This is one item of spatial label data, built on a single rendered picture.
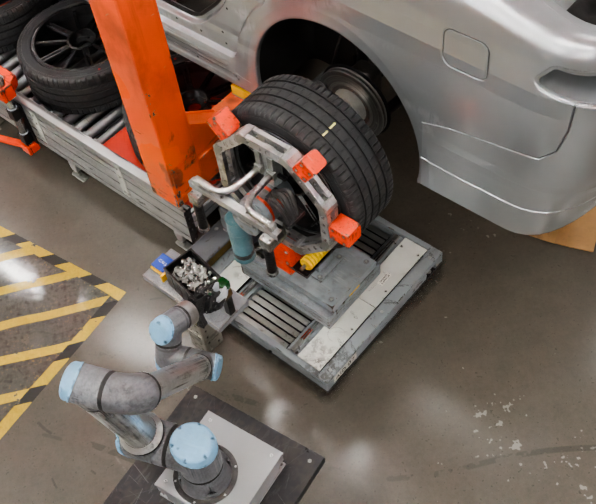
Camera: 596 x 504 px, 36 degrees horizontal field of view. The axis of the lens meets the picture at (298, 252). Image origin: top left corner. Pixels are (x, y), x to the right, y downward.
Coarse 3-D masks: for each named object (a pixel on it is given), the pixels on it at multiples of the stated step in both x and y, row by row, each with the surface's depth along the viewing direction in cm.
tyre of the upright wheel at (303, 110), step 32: (256, 96) 326; (288, 96) 319; (320, 96) 318; (288, 128) 311; (320, 128) 312; (352, 128) 316; (352, 160) 314; (384, 160) 323; (352, 192) 316; (384, 192) 331
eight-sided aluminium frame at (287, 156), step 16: (240, 128) 325; (256, 128) 319; (224, 144) 331; (256, 144) 315; (272, 144) 316; (224, 160) 342; (288, 160) 309; (224, 176) 350; (320, 192) 317; (320, 208) 315; (336, 208) 319; (320, 224) 324; (288, 240) 352; (304, 240) 350; (320, 240) 336
